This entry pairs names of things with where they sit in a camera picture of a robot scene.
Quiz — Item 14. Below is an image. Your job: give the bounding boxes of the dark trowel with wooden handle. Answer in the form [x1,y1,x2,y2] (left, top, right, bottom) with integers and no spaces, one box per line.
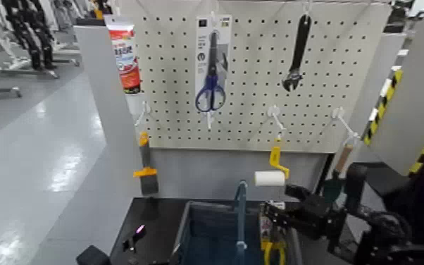
[323,144,354,202]

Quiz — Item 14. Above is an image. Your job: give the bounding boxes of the yellow handled scraper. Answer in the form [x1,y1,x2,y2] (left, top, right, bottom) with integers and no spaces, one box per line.
[132,132,159,196]

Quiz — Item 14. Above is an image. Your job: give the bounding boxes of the black robot on stand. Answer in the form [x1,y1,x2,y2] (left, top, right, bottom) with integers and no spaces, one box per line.
[0,0,56,71]

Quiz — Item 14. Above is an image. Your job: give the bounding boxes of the white perforated pegboard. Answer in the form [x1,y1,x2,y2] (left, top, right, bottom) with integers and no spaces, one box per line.
[121,0,392,154]

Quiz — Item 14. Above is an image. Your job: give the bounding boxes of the blue-grey crate with handle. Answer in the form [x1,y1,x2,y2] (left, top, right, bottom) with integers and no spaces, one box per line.
[170,180,304,265]

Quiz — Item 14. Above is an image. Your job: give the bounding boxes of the blue scissors in package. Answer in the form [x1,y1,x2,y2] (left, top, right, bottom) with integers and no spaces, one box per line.
[194,14,232,113]

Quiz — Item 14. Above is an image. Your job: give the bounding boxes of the red white sealant tube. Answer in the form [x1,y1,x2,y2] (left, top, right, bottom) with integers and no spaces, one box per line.
[104,15,142,94]

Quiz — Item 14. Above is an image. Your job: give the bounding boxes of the black adjustable wrench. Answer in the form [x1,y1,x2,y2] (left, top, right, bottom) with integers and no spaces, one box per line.
[281,14,312,92]

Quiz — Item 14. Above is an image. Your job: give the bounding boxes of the black metal post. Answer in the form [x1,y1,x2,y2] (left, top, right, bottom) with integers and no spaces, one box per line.
[313,152,336,197]

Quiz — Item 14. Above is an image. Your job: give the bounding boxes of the white paint roller yellow handle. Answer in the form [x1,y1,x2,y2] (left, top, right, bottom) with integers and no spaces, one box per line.
[254,146,291,187]

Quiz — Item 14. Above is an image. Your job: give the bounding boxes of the grey partition panel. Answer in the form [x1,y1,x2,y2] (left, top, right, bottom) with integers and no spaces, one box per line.
[30,25,144,265]

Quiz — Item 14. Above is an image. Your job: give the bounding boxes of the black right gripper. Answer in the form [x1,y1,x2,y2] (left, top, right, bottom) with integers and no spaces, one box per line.
[263,183,347,242]

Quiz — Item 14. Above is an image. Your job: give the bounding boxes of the yellow pliers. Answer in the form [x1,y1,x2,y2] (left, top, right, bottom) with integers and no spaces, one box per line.
[258,201,287,265]

